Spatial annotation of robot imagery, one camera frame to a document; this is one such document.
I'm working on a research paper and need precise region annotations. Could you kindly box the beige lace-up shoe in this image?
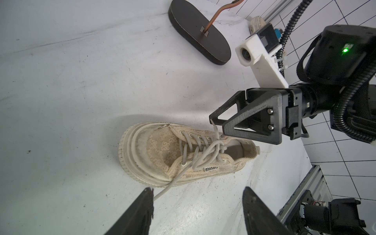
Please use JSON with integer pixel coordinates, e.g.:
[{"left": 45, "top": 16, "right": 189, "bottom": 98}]
[{"left": 118, "top": 122, "right": 260, "bottom": 199}]

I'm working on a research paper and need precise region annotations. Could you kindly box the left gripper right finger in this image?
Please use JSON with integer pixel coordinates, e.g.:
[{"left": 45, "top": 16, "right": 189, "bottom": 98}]
[{"left": 242, "top": 187, "right": 293, "bottom": 235}]

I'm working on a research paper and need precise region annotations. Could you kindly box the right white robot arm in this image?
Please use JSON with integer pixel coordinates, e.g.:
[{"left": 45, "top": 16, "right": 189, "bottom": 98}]
[{"left": 210, "top": 1, "right": 376, "bottom": 145}]

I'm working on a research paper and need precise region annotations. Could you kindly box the metal jewelry stand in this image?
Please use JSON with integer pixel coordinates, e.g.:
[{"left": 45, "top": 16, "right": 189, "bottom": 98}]
[{"left": 168, "top": 0, "right": 242, "bottom": 65}]

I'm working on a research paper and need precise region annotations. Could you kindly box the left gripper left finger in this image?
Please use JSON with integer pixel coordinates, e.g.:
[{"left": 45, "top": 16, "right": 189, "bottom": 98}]
[{"left": 105, "top": 188, "right": 154, "bottom": 235}]

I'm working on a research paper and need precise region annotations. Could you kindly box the aluminium mounting rail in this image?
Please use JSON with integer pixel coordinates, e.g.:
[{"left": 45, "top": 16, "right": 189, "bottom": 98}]
[{"left": 277, "top": 165, "right": 333, "bottom": 224}]

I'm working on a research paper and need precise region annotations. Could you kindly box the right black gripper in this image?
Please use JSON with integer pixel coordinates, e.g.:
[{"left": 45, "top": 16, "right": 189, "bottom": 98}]
[{"left": 209, "top": 88, "right": 309, "bottom": 145}]

